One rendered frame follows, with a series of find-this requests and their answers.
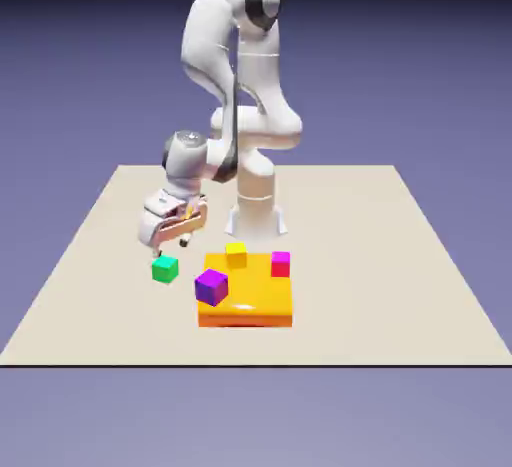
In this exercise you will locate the small yellow cube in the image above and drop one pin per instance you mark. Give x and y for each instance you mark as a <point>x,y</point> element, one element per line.
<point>236,255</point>

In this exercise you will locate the large orange box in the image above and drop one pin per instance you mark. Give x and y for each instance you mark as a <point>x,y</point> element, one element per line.
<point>252,295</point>

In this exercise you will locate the small pink cube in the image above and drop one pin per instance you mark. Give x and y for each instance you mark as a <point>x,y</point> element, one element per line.
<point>280,264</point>

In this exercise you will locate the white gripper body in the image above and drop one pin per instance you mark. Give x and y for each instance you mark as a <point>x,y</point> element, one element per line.
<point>176,227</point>

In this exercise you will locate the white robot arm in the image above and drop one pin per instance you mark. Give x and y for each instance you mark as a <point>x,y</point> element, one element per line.
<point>256,75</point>

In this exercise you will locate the small purple cube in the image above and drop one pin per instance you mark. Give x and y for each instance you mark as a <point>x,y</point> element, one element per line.
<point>211,288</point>

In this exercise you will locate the small green cube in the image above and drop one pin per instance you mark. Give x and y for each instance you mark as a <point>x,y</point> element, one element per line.
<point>164,269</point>

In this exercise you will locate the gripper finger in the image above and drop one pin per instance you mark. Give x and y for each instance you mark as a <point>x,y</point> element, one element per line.
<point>156,252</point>
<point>184,240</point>

